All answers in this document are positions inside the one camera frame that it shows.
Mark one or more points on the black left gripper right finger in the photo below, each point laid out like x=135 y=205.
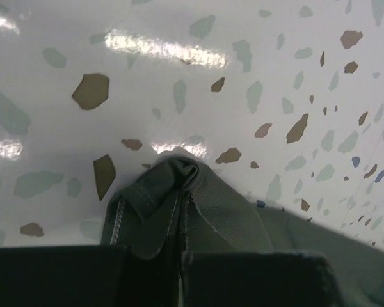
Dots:
x=215 y=272

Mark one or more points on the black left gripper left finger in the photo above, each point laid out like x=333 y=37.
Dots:
x=137 y=269

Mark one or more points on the grey t shirt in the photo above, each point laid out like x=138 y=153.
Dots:
x=225 y=219

